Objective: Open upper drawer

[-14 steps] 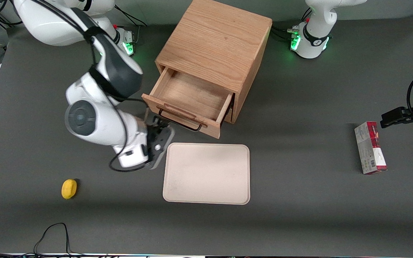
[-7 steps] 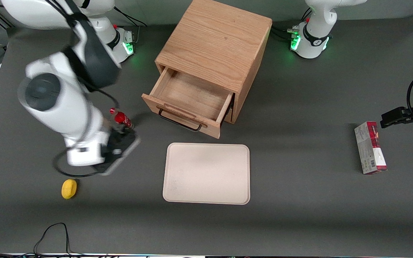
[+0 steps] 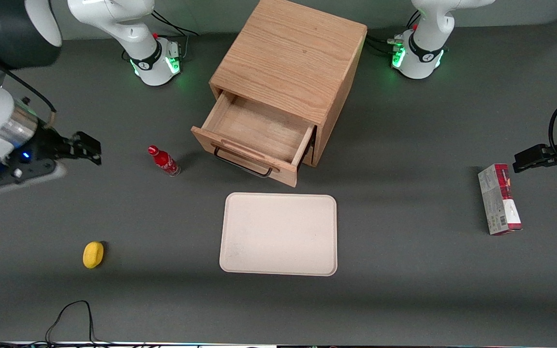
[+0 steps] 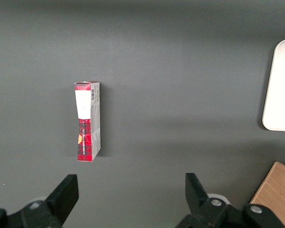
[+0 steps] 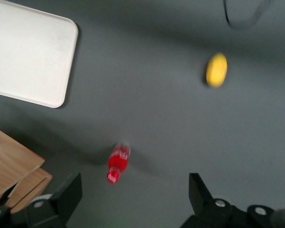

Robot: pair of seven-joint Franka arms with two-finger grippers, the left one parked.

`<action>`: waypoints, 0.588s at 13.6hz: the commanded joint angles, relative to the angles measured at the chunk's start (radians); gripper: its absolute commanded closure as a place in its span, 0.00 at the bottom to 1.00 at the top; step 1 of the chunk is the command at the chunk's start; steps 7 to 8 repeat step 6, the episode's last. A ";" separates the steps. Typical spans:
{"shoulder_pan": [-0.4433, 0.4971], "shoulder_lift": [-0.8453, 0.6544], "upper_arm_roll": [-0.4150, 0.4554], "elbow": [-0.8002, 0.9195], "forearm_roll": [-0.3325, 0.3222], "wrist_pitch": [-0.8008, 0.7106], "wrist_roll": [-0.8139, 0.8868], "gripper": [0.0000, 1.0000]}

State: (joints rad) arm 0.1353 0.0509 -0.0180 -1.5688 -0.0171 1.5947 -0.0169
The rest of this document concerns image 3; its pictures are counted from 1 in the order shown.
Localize yellow lemon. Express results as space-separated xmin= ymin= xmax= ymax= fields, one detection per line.
xmin=83 ymin=241 xmax=104 ymax=269

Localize thin black table cable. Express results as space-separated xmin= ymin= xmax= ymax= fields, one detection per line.
xmin=0 ymin=300 xmax=115 ymax=348

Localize black left arm base cables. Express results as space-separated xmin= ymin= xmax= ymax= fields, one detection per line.
xmin=365 ymin=10 xmax=422 ymax=58

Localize red soda bottle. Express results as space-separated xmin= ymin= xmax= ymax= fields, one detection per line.
xmin=147 ymin=145 xmax=181 ymax=177

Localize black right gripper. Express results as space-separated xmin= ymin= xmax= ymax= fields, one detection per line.
xmin=19 ymin=123 xmax=102 ymax=166

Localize wooden drawer with worn handle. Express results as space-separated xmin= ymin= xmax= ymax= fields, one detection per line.
xmin=191 ymin=90 xmax=317 ymax=188

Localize black right arm base cables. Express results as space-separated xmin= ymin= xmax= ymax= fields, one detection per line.
xmin=149 ymin=10 xmax=201 ymax=61

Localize grey and red carton box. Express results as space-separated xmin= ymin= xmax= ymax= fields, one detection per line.
xmin=477 ymin=163 xmax=523 ymax=236

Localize beige plastic tray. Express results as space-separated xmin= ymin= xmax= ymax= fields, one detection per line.
xmin=219 ymin=192 xmax=338 ymax=277

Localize black arm base cables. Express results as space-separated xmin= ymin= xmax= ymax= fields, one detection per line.
xmin=149 ymin=10 xmax=201 ymax=61
xmin=365 ymin=10 xmax=422 ymax=58

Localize oak wooden drawer cabinet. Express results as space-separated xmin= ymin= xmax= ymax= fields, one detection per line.
xmin=209 ymin=0 xmax=368 ymax=168

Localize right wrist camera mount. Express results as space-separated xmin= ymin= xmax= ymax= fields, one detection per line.
xmin=0 ymin=159 xmax=67 ymax=195

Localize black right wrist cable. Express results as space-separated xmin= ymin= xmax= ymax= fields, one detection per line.
xmin=2 ymin=72 xmax=58 ymax=129

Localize black metal drawer handle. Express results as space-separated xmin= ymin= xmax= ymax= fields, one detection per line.
xmin=213 ymin=145 xmax=275 ymax=178

